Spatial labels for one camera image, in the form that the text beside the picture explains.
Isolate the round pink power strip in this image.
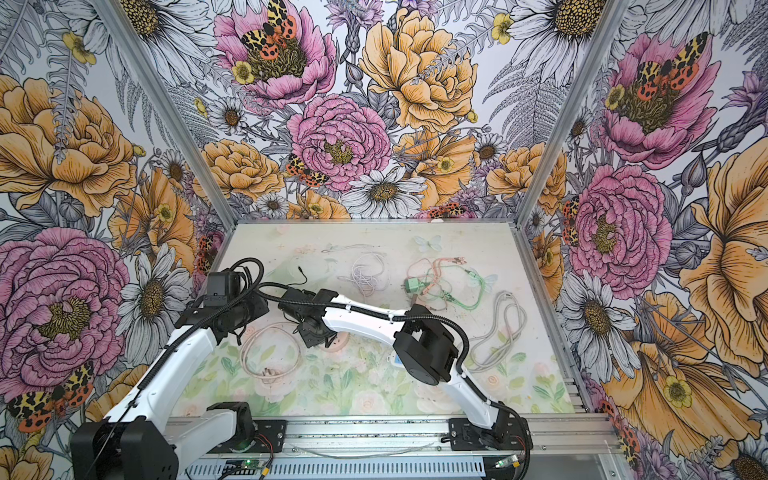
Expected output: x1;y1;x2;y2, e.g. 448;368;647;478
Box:
326;332;350;353

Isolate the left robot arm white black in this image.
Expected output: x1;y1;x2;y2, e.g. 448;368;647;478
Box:
70;293;269;479

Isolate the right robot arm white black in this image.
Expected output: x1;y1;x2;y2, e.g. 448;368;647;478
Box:
276;287;533;451

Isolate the white blue rectangular power strip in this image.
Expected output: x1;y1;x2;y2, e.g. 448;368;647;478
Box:
389;353;404;369

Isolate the green charger plug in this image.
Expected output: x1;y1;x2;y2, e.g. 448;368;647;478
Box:
403;277;422;295

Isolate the small green circuit board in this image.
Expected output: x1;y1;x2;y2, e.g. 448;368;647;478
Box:
222;460;272;478

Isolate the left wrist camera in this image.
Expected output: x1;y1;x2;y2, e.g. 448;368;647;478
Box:
204;270;242;306

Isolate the pink power strip cord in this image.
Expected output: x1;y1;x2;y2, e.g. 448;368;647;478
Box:
239;322;304;380

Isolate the black charging cable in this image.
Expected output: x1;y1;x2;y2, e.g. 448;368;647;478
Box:
272;266;310;289

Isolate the white charging cable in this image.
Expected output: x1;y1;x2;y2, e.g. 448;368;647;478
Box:
335;243;391;299

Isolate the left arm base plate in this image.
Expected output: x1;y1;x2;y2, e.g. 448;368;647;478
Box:
209;419;288;454

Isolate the orange pink charging cable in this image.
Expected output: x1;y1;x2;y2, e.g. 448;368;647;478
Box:
405;256;468;296

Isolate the green charging cable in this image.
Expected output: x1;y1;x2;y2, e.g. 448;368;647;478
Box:
419;266;490;312

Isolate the white power strip cord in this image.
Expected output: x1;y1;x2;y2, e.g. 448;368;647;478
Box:
464;290;529;373

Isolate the aluminium front rail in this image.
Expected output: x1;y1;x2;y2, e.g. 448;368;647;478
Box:
107;412;619;460

